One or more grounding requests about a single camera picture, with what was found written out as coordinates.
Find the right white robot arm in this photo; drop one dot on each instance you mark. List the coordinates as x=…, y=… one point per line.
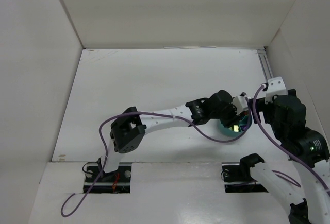
x=306, y=153

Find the teal divided round container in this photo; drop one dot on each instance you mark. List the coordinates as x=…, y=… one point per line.
x=236, y=130

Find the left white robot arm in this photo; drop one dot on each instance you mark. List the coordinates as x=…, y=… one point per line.
x=129, y=128

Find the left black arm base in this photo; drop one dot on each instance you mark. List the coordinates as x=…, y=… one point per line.
x=117, y=182

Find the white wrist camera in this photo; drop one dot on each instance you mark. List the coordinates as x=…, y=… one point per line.
x=241, y=103
x=274, y=87

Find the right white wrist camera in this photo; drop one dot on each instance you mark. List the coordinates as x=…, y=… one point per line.
x=274, y=87

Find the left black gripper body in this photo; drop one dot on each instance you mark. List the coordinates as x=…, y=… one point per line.
x=232, y=116

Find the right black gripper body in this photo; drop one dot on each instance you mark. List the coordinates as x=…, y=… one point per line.
x=260, y=106

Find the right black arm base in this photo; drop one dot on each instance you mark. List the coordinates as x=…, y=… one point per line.
x=237, y=176

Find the aluminium rail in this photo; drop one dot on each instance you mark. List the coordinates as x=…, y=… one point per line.
x=265, y=63

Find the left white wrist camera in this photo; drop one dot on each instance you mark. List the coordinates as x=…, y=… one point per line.
x=241, y=103

